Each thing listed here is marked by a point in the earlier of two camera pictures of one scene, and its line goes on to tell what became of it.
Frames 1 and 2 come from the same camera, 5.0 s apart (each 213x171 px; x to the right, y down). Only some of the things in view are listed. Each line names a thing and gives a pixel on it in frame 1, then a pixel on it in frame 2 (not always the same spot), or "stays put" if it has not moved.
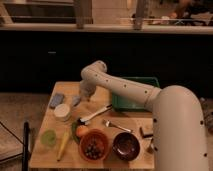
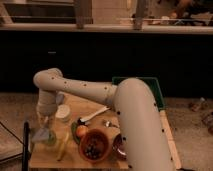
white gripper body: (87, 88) → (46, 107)
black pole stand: (25, 150) stays put
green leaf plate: (74, 133) stays put
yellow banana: (62, 147) stays put
